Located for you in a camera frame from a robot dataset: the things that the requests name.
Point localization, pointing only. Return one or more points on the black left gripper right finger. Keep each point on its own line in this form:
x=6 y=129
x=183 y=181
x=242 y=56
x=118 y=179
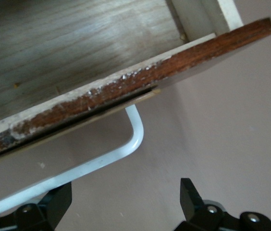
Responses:
x=190 y=204

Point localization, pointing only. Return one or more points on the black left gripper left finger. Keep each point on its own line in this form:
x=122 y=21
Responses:
x=53 y=209

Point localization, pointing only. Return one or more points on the light wood drawer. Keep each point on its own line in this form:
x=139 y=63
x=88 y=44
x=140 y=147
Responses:
x=77 y=48

